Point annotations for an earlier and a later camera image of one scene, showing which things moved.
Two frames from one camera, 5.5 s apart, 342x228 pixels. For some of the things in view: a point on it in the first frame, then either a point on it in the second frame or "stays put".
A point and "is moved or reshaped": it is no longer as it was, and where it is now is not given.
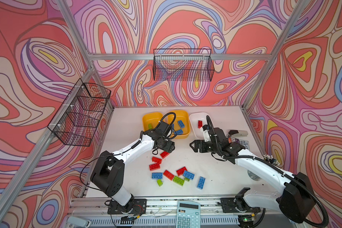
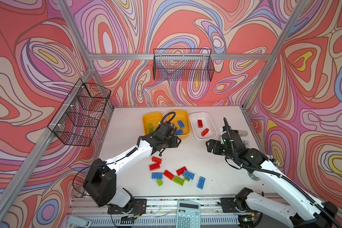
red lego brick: x=164 y=154 is moved or reshaped
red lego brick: x=158 y=160 stays put
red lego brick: x=199 y=124 stays put
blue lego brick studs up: x=181 y=124 stays put
